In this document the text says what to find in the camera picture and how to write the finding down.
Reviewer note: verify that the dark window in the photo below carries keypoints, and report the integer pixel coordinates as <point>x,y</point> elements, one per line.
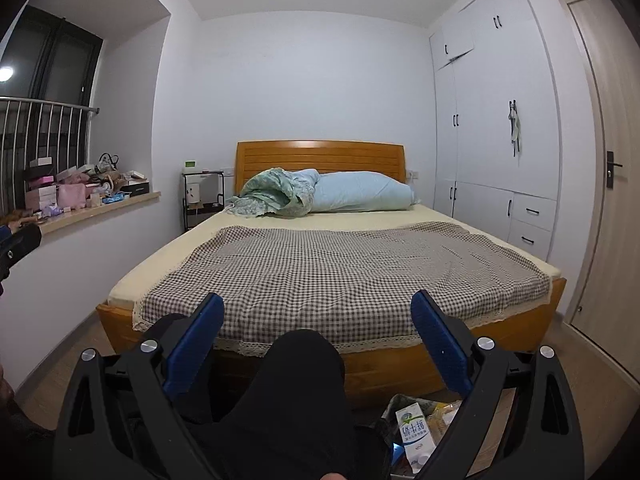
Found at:
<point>50,60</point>

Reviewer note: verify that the person's black trouser leg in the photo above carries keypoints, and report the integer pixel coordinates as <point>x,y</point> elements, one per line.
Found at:
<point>290,400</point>

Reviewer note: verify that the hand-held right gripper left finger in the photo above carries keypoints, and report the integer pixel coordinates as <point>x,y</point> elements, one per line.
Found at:
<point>200,340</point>

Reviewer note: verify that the light blue pillow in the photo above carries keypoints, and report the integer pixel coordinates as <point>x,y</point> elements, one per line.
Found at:
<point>360,192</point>

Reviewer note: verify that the wooden bed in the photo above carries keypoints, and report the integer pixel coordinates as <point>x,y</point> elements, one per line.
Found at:
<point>350,222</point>

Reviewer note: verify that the green patterned quilt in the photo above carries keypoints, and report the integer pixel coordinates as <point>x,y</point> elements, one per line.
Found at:
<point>270,192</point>

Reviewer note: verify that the green cloth on wardrobe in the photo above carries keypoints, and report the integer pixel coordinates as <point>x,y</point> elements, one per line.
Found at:
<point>515,130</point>

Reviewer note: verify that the white wardrobe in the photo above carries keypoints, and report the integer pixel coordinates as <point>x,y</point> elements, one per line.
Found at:
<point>490,110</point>

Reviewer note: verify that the white milk carton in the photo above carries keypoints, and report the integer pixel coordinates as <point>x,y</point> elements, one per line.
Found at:
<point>412,435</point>

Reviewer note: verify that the black box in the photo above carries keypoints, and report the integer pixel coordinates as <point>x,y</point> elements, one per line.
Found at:
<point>136,188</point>

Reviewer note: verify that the beige room door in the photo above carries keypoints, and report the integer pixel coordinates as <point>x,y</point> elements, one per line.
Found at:
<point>600,85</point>

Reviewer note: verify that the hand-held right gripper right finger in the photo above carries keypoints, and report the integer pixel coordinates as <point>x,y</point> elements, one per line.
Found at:
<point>437,340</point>

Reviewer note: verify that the brown checked blanket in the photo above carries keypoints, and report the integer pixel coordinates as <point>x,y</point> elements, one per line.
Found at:
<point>325,270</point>

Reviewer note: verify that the metal window railing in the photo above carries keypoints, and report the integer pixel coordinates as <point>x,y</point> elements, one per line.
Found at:
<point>45,130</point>

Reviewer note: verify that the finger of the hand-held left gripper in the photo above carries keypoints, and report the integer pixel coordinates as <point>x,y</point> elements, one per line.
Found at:
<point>20,247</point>

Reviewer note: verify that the black bedside rack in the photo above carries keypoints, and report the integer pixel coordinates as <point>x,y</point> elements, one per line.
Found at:
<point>200,200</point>

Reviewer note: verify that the pile of boxes and bags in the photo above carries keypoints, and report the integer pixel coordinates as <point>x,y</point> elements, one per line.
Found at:
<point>70,195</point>

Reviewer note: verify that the window sill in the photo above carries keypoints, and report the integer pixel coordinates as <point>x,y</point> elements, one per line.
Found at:
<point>125,202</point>

